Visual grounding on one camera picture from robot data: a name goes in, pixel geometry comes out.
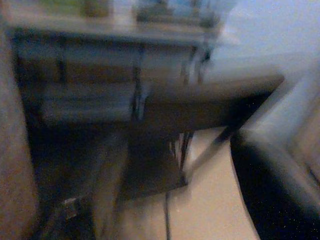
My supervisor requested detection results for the dark wooden desk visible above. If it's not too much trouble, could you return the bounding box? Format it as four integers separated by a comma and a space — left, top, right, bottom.
9, 27, 286, 201

